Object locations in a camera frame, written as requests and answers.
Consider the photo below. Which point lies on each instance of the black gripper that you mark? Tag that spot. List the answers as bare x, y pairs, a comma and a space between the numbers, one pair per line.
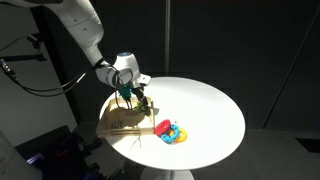
138, 92

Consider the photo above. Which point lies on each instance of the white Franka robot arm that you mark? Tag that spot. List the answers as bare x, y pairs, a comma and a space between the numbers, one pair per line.
83, 23

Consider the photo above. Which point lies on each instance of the wooden tray with slatted walls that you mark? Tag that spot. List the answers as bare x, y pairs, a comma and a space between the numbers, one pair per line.
126, 132

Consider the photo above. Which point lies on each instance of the black and purple equipment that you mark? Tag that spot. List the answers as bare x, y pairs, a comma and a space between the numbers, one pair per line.
63, 156

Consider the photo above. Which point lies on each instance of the white rounded cover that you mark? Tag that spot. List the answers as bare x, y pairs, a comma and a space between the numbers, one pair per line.
13, 160

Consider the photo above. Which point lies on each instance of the green wrist camera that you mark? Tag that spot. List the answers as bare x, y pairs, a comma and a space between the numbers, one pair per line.
125, 92

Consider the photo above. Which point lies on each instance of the white table pedestal base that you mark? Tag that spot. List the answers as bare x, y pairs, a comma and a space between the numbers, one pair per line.
166, 175

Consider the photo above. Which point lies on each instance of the black camera stand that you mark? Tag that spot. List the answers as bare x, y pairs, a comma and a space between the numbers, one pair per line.
20, 57

